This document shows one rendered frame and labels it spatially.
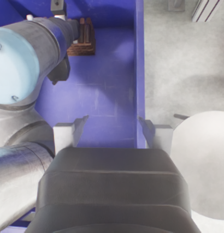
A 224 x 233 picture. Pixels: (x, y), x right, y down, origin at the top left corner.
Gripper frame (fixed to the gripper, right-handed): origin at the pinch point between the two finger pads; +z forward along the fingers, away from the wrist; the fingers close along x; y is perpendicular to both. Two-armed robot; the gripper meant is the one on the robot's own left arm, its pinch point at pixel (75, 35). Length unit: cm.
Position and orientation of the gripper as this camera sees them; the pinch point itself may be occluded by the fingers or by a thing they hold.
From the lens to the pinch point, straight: 58.2
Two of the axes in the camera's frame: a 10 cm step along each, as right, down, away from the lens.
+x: -9.9, 0.0, 1.1
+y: -0.7, -8.0, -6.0
